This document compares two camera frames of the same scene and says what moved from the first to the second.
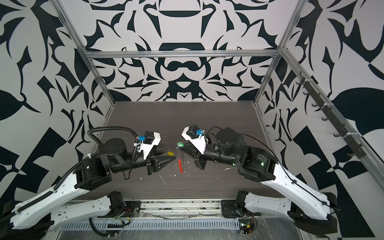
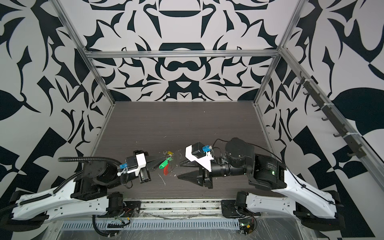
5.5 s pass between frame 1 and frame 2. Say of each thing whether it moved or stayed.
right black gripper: moved
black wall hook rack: stayed
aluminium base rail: stayed
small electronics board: stayed
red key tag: moved
